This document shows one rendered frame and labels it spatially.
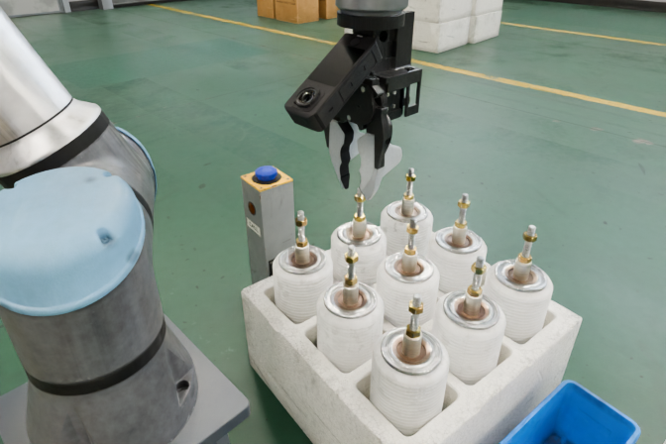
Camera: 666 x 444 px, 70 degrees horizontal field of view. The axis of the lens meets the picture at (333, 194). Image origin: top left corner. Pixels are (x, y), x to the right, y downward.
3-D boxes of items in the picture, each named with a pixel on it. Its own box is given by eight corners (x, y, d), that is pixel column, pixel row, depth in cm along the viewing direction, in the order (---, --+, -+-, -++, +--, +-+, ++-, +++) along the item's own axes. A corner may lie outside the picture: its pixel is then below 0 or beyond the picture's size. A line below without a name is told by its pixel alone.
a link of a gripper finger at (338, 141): (372, 177, 63) (383, 114, 58) (339, 191, 60) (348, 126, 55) (356, 166, 65) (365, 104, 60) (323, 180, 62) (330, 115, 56)
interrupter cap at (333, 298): (364, 279, 72) (364, 276, 72) (386, 312, 66) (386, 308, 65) (316, 290, 70) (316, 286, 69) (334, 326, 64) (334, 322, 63)
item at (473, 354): (467, 437, 69) (487, 348, 60) (411, 398, 74) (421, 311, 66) (498, 395, 75) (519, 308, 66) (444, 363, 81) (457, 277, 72)
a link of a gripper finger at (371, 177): (411, 191, 59) (408, 119, 55) (379, 208, 56) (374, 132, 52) (391, 186, 61) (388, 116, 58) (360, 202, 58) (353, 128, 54)
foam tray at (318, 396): (397, 552, 62) (407, 470, 54) (249, 364, 89) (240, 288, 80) (557, 394, 83) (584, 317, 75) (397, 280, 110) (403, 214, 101)
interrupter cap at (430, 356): (406, 388, 55) (406, 383, 55) (368, 345, 61) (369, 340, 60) (454, 360, 59) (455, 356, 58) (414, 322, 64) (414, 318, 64)
